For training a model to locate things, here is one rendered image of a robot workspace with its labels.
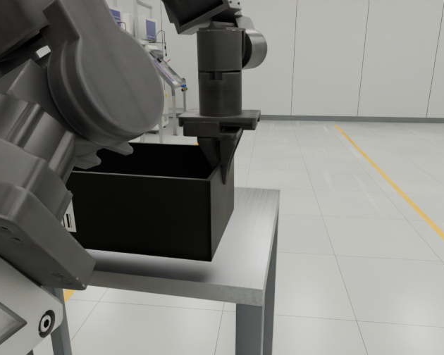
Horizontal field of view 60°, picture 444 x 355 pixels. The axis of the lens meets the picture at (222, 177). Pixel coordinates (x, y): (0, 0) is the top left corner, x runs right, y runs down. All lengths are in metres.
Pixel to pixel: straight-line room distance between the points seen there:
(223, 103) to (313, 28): 6.89
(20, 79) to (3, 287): 0.12
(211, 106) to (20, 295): 0.33
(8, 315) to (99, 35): 0.17
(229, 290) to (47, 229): 0.42
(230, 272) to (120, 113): 0.40
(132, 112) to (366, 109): 7.35
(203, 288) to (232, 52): 0.34
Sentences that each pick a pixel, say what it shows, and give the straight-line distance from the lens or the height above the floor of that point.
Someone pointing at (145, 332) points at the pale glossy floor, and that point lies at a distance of 1.80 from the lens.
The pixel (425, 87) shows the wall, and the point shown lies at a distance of 7.82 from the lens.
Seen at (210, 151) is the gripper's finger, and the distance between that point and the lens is 0.51.
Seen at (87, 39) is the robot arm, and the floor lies 1.13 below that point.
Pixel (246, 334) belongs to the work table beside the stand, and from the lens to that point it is 0.63.
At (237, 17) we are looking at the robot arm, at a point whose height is 1.17.
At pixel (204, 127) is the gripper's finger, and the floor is 1.03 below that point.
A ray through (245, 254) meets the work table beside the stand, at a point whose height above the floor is 0.80.
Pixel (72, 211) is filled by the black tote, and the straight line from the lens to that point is 0.55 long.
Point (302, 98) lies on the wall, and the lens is 7.37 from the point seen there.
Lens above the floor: 1.12
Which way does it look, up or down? 17 degrees down
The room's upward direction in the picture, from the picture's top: straight up
